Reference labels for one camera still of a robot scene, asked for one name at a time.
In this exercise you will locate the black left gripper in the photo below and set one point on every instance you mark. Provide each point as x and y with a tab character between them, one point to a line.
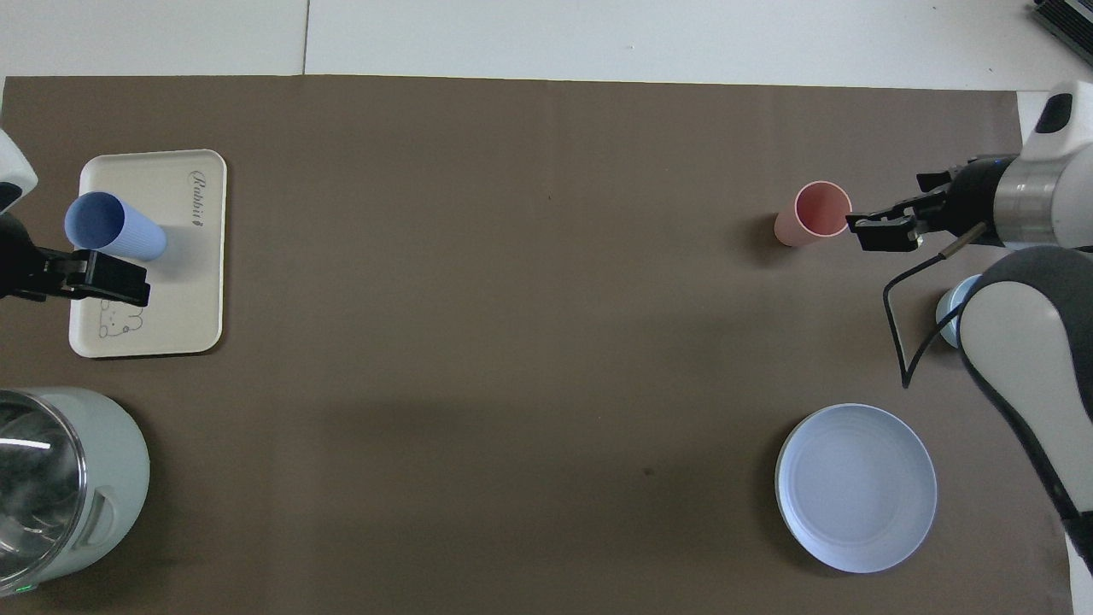
17	260

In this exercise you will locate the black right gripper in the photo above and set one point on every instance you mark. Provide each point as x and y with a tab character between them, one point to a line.
973	196

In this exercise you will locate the blue ribbed cup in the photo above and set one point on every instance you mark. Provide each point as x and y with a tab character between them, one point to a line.
119	229

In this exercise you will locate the pink plastic cup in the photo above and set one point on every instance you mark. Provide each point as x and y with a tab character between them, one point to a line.
820	212

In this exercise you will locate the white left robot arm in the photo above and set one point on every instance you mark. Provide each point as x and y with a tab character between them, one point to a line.
13	166

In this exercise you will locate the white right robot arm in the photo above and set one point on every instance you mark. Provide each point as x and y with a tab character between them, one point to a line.
1025	342

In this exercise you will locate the cream tray with rabbit print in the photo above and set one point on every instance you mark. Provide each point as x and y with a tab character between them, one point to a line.
184	282

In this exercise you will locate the light blue bowl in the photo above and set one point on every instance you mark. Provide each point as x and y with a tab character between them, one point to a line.
949	307

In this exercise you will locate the pale green cooking pot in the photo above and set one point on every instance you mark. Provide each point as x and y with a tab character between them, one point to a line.
115	478

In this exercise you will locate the dark grey electronic device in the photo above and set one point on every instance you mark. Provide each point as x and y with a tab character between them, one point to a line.
1067	21

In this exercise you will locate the blue plastic plate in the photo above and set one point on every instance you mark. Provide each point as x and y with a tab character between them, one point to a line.
858	487

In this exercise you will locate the brown table mat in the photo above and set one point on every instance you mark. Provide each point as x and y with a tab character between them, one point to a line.
512	342

